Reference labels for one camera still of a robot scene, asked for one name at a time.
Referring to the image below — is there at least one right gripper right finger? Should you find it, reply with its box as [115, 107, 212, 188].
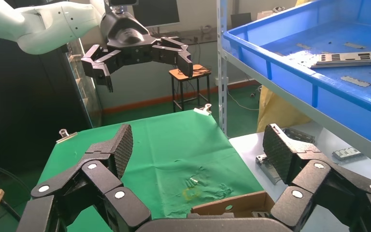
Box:
[262, 123, 371, 232]

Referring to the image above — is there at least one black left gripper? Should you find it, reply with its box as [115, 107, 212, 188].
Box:
[81, 3, 194, 93]

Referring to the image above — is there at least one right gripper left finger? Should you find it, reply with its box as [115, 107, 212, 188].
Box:
[15, 124, 153, 232]

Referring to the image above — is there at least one blue plastic tray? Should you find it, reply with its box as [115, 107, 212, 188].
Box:
[222, 0, 371, 153]

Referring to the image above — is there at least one brown cardboard box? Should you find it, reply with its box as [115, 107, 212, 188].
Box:
[190, 190, 276, 219]

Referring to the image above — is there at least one narrow dark metal bar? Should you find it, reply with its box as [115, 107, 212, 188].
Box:
[332, 147, 363, 161]

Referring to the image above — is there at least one small grey metal shield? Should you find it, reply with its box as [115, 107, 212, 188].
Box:
[256, 154, 282, 186]

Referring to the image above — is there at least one black monitor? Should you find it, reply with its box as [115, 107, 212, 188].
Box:
[131, 0, 180, 28]

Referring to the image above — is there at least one silver binder clip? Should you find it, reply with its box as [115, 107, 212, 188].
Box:
[193, 103, 213, 116]
[56, 129, 78, 144]

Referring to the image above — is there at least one green table cloth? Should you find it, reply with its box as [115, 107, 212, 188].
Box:
[35, 110, 265, 232]

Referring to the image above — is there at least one wooden top metal stool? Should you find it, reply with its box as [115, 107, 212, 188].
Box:
[169, 64, 213, 113]

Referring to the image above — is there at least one glass door cabinet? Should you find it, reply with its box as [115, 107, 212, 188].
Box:
[65, 38, 103, 129]

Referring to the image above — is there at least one grey background desk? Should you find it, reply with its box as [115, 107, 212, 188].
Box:
[147, 27, 220, 45]

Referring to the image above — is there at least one yellow woven bag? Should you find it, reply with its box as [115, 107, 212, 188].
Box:
[257, 86, 313, 132]

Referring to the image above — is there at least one silver round-hole shield plate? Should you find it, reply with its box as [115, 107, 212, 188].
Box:
[310, 50, 371, 65]

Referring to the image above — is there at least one grey folded metal bracket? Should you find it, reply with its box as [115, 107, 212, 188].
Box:
[283, 128, 316, 144]

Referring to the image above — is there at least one grey slotted angle post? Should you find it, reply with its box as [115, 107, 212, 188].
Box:
[215, 0, 229, 137]

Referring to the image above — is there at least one thick black floor cable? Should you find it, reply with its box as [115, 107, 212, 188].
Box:
[0, 159, 32, 222]

